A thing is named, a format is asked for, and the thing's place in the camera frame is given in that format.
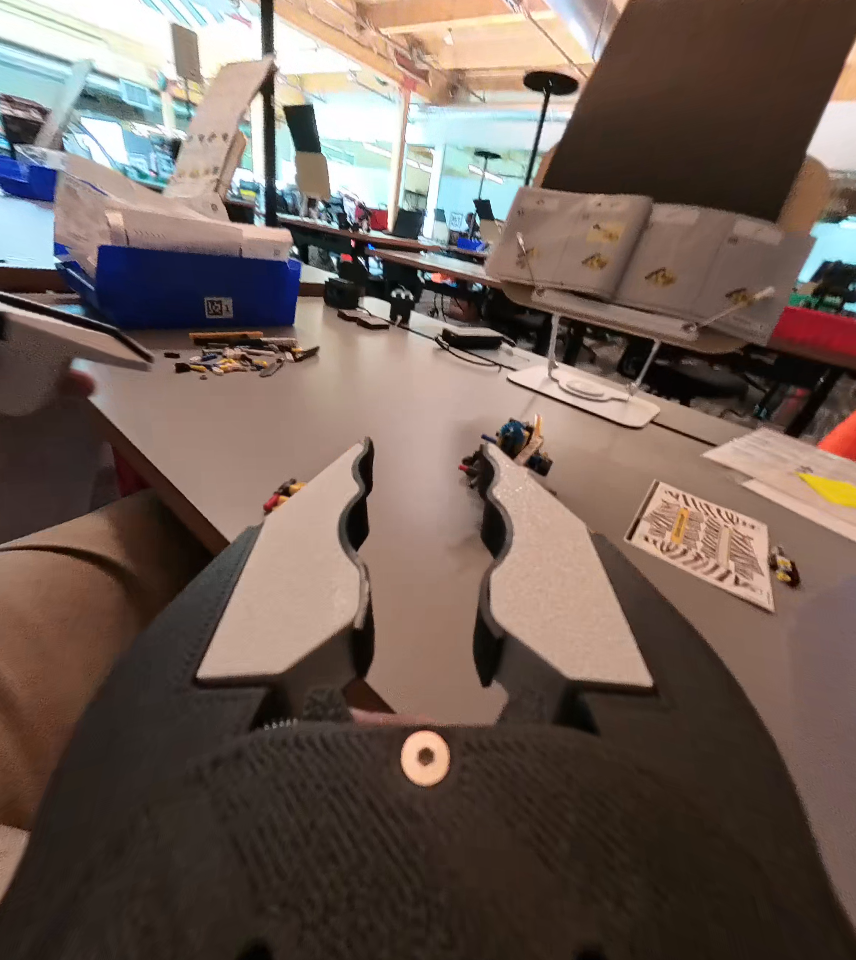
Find white paper sheet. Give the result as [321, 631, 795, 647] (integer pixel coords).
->
[701, 426, 856, 485]
[741, 471, 856, 554]

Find yellow lego subassembly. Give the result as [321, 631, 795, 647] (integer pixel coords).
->
[262, 478, 308, 516]

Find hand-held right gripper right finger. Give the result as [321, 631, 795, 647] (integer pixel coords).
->
[473, 442, 655, 721]

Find black blue yellow lego model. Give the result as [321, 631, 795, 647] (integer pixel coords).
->
[460, 414, 555, 490]

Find yellow paper piece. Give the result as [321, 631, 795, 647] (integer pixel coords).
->
[795, 470, 856, 518]

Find red plastic bin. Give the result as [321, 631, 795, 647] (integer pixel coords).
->
[770, 305, 856, 364]

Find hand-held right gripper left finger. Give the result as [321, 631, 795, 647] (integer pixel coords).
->
[195, 438, 376, 710]

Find small blue bin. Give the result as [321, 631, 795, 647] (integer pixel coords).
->
[0, 152, 59, 204]

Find black floor lamp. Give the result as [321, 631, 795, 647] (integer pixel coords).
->
[522, 70, 579, 190]

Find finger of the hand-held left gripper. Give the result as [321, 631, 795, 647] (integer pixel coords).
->
[0, 277, 156, 373]

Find blue bin holding papers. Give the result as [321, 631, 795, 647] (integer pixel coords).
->
[55, 241, 303, 332]

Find pile of loose lego pieces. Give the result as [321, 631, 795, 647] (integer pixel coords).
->
[164, 328, 321, 381]

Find black vertical pole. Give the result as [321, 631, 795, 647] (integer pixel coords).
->
[258, 0, 280, 228]

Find open lego instruction booklet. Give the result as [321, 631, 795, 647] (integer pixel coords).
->
[483, 185, 816, 348]

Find black box device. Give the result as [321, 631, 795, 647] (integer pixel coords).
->
[441, 324, 508, 351]

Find zebra striped sticker sheet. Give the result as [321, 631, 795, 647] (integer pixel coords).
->
[623, 480, 778, 614]

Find white paper bags and booklets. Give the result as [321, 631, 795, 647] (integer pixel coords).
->
[51, 58, 295, 277]

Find person's leg in beige pants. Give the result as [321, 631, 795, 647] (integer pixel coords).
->
[0, 487, 213, 960]

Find black office chair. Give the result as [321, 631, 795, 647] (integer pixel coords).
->
[617, 341, 753, 411]

